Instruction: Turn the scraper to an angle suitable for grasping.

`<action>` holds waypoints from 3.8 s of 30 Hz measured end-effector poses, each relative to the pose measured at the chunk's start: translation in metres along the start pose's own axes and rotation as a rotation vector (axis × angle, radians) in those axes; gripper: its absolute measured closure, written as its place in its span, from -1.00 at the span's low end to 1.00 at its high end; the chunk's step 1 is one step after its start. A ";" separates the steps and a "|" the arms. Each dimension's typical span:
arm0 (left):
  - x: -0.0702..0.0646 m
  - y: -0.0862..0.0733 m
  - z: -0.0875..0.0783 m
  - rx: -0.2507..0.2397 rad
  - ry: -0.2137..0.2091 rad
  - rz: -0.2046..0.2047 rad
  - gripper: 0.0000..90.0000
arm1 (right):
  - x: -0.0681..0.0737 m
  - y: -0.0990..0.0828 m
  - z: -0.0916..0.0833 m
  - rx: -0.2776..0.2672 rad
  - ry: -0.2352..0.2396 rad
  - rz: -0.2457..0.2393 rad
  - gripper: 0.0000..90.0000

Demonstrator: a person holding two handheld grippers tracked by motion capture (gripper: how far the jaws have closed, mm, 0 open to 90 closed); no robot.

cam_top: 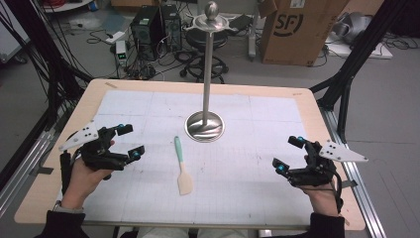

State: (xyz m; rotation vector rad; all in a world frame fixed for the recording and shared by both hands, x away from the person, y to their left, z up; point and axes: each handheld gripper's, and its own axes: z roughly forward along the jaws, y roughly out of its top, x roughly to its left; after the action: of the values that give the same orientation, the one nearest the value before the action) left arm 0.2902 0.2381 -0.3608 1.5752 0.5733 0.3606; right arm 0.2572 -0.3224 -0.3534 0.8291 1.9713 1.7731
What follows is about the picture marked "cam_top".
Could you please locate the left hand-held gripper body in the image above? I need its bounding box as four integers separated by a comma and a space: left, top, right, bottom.
58, 120, 133, 173

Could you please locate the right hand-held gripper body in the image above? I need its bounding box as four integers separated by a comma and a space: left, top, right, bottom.
284, 139, 369, 188

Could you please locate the person's right hand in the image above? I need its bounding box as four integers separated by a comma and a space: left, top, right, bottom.
297, 155, 343, 218

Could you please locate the person's left hand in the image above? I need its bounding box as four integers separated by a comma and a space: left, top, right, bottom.
60, 140, 117, 210

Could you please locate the white grid mat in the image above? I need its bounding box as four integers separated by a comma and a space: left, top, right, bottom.
56, 89, 315, 224

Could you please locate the grey wristwatch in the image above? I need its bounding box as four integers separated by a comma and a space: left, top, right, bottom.
52, 199, 85, 214

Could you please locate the small white device green display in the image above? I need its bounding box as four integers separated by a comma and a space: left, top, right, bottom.
115, 40, 129, 67

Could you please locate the white power strip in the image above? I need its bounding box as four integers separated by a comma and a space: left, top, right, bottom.
104, 31, 127, 45

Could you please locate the tall metal hanging stand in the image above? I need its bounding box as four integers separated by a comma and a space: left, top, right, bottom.
182, 0, 240, 144

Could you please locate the black computer tower green label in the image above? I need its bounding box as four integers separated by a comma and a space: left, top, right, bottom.
130, 5, 166, 62

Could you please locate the large cardboard box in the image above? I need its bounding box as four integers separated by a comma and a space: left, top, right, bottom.
259, 0, 352, 67

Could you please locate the white table leg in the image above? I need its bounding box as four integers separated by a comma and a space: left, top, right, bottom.
248, 0, 263, 62

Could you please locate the black wheeled stool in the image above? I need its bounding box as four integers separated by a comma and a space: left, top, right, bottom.
178, 27, 231, 84

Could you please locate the silver grey bag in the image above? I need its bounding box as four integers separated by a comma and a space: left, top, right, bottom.
331, 12, 374, 46

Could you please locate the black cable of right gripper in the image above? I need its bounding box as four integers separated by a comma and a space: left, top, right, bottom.
331, 170, 345, 214

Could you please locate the aluminium rail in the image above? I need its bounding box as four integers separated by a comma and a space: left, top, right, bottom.
318, 106, 388, 238
0, 128, 56, 217

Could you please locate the teal handled beige spatula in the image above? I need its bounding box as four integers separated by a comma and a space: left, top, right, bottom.
173, 135, 195, 196

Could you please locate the black metal frame with cables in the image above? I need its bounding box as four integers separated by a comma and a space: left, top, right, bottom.
0, 0, 94, 132

